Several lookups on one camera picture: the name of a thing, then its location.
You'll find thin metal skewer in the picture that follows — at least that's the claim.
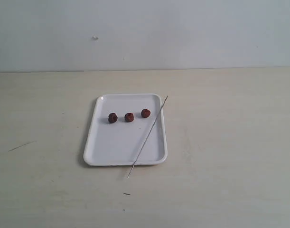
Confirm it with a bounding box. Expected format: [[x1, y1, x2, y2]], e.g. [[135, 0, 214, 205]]
[[127, 95, 168, 178]]

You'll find white rectangular plastic tray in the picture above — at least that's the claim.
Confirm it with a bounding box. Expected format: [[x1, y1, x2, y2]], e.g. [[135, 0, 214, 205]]
[[83, 94, 168, 166]]

